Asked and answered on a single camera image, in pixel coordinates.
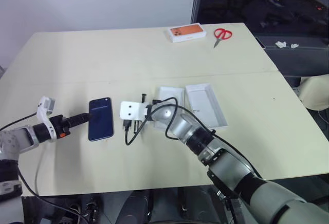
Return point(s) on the crumpled white tissue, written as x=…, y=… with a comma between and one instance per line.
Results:
x=281, y=44
x=294, y=45

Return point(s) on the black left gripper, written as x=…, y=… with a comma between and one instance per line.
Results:
x=58, y=126

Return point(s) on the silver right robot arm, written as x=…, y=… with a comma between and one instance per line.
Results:
x=231, y=165

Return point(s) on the dark blue smartphone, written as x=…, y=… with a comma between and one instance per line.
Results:
x=101, y=121

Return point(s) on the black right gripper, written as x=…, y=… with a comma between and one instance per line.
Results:
x=127, y=125

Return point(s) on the orange printed phone box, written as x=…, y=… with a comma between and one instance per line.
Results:
x=187, y=32

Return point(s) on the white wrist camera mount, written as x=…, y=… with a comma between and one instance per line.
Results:
x=129, y=109
x=42, y=115

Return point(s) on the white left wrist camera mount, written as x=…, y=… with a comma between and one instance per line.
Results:
x=42, y=115

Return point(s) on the white phone box lid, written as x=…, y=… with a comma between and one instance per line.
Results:
x=205, y=103

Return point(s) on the beige chair cushion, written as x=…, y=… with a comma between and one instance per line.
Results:
x=316, y=93

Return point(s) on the white phone box base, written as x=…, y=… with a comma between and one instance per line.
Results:
x=169, y=94

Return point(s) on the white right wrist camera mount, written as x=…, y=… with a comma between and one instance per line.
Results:
x=129, y=109

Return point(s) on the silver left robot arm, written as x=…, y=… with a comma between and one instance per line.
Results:
x=23, y=139

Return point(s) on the dark rounded shape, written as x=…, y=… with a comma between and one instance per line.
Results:
x=140, y=208

